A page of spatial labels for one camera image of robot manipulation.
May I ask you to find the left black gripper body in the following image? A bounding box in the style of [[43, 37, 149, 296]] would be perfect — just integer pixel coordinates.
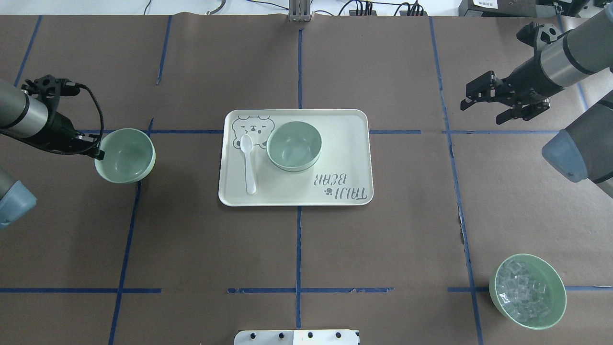
[[34, 112, 89, 154]]

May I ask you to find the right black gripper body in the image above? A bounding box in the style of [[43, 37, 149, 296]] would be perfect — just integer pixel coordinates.
[[503, 60, 565, 106]]

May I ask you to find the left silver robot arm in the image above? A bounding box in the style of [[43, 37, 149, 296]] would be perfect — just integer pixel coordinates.
[[0, 75, 105, 161]]

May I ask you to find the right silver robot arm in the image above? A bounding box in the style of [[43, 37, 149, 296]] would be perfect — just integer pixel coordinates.
[[460, 6, 613, 196]]

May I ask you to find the white plastic spoon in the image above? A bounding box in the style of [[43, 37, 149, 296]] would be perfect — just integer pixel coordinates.
[[239, 134, 257, 195]]

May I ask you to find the cream bear serving tray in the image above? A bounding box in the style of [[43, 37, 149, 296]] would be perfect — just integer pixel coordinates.
[[217, 109, 374, 206]]

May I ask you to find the green bowl with ice cubes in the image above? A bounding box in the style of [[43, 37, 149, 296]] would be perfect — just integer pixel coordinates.
[[488, 253, 567, 330]]

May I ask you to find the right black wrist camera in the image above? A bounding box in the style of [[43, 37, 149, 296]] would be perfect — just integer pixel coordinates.
[[515, 22, 563, 55]]

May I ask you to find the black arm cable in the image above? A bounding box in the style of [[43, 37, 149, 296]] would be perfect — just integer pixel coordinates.
[[72, 84, 105, 156]]

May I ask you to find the aluminium frame post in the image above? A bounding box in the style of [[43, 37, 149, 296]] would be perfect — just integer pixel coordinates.
[[288, 0, 313, 22]]

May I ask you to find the white camera stand base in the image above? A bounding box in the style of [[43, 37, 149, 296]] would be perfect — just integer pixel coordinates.
[[234, 329, 361, 345]]

